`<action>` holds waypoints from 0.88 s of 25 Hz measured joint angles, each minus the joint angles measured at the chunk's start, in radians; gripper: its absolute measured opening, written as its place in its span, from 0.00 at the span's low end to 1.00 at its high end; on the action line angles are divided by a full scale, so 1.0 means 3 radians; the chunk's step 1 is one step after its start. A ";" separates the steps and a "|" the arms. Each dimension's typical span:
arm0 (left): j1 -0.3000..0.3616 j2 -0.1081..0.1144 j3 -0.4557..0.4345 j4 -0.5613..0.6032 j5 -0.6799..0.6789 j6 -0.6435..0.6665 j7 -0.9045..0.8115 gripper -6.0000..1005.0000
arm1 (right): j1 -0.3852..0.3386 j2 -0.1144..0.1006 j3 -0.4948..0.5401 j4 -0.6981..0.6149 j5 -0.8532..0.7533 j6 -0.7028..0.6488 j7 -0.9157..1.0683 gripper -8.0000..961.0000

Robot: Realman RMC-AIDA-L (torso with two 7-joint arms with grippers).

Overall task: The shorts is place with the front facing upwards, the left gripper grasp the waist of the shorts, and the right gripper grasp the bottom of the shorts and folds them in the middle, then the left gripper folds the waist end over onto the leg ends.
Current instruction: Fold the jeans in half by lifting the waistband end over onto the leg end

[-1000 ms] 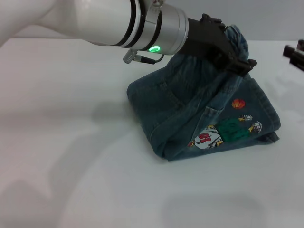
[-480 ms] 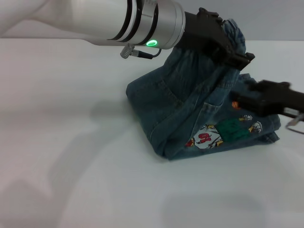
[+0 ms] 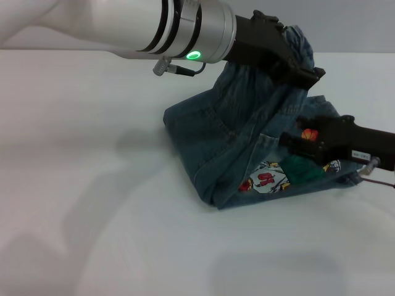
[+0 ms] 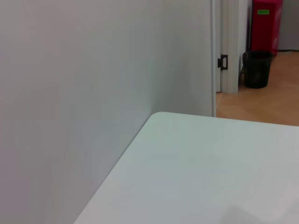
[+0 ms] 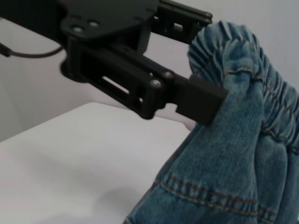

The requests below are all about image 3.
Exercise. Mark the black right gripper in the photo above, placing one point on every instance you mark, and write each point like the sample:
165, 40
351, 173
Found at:
348, 138

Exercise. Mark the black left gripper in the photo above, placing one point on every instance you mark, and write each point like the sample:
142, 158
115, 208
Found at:
262, 46

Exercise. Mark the blue denim shorts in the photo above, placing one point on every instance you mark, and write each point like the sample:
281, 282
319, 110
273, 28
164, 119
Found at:
222, 138

